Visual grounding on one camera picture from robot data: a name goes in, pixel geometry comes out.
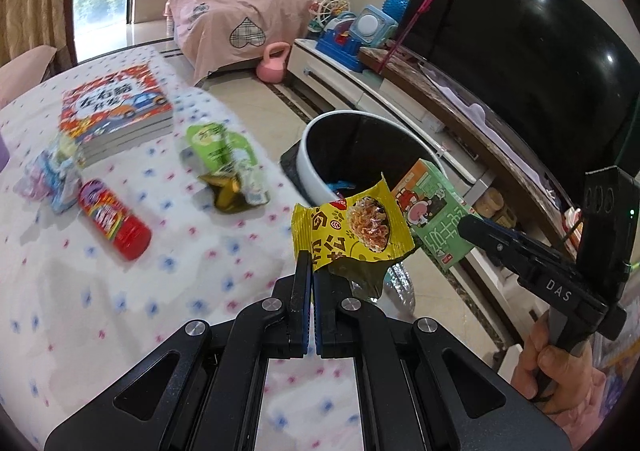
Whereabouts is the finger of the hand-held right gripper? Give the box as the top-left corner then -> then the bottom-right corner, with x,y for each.
457,214 -> 546,283
472,217 -> 583,278

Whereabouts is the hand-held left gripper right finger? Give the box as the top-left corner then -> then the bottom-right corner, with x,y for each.
314,266 -> 571,451

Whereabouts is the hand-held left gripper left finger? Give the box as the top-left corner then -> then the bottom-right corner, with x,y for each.
44,251 -> 313,451

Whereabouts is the green drink carton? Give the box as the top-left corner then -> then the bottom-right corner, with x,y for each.
391,158 -> 483,273

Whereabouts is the yellow snack wrapper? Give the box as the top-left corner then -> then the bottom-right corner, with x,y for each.
292,172 -> 418,302

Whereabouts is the white round trash bin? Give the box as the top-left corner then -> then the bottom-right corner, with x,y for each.
280,110 -> 453,232

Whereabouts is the person's right hand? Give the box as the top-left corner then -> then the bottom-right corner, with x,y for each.
510,311 -> 608,414

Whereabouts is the silver foil bag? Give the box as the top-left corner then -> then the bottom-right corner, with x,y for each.
385,261 -> 416,317

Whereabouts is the gold foil wrapper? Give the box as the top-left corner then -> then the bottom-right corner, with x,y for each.
199,171 -> 251,214

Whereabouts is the black flat television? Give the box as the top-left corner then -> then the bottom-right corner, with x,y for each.
395,0 -> 640,252

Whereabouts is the green snack packet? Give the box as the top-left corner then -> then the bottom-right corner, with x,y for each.
185,122 -> 258,177

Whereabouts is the small red can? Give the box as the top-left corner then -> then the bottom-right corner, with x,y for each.
77,180 -> 152,262

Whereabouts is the white television stand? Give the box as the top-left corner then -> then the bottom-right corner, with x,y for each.
291,37 -> 586,347

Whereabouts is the magenta stick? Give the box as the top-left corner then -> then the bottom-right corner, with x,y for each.
377,0 -> 476,77

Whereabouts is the blue toy playset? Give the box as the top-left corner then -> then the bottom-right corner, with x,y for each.
316,14 -> 371,74

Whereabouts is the blue spiky ball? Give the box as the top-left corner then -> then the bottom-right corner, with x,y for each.
382,0 -> 411,22

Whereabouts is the pink kettlebell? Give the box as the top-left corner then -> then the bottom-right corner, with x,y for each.
256,42 -> 291,83

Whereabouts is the colourful children's book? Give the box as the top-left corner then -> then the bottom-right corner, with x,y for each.
59,61 -> 175,167

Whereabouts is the pastel crumpled wrapper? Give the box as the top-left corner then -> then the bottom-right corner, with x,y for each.
14,131 -> 86,214

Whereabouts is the pink covered sofa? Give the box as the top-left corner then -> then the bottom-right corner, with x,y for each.
0,45 -> 58,107

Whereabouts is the light blue toy camera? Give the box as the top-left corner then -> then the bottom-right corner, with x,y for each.
350,5 -> 398,49

